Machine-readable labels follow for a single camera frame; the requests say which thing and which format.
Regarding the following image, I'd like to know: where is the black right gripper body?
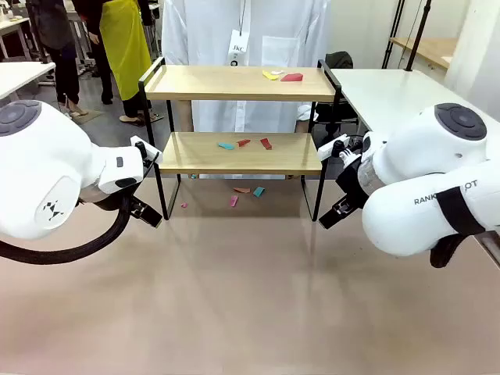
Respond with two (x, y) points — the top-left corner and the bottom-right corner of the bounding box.
(335, 159), (370, 207)

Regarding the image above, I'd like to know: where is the person's right forearm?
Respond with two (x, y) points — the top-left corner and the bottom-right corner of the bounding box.
(180, 100), (195, 133)

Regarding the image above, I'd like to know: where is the white folding table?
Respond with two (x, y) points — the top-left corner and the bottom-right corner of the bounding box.
(330, 68), (500, 136)

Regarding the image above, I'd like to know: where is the black backpack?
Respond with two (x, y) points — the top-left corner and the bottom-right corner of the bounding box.
(323, 51), (355, 72)

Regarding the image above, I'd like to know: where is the black tripod stand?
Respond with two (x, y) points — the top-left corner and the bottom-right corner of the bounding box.
(382, 0), (406, 70)

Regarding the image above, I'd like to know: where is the light wooden table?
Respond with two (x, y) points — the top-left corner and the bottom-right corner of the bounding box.
(389, 37), (459, 71)

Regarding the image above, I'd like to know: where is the black pole stand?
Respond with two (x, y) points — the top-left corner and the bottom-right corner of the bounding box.
(405, 0), (433, 72)

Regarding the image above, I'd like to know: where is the person in white shirt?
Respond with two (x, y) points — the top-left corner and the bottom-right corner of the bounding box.
(160, 0), (333, 134)

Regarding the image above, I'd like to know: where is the person in yellow apron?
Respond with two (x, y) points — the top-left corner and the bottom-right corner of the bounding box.
(72, 0), (162, 127)

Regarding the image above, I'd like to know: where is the white name badge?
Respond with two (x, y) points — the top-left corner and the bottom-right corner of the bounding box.
(227, 30), (251, 67)

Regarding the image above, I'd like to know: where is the white desk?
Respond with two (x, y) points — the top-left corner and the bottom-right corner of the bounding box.
(0, 61), (57, 101)

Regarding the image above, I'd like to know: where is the person in dark clothes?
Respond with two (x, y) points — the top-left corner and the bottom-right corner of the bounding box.
(25, 0), (90, 117)

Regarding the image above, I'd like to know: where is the black left arm cable sleeve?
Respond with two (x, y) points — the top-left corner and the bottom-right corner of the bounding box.
(0, 193), (136, 266)

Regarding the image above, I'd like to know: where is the black arm cable sleeve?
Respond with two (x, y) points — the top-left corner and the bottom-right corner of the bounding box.
(429, 186), (488, 270)
(0, 193), (136, 266)

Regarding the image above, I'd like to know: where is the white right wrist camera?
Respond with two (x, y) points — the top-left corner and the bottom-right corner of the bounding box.
(316, 134), (364, 165)

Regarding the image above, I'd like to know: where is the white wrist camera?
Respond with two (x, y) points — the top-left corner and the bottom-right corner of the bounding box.
(316, 134), (364, 165)
(130, 135), (163, 159)

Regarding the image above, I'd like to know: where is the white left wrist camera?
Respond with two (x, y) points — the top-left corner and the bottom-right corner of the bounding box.
(130, 135), (163, 159)

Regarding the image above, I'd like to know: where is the black right arm cable sleeve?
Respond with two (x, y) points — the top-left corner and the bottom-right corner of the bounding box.
(429, 186), (488, 270)

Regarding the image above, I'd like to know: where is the two-tier wooden black-frame shelf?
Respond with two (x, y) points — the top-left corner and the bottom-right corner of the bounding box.
(138, 56), (345, 223)

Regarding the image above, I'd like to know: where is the black lanyard cord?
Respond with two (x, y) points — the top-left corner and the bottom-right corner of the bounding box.
(237, 0), (251, 38)

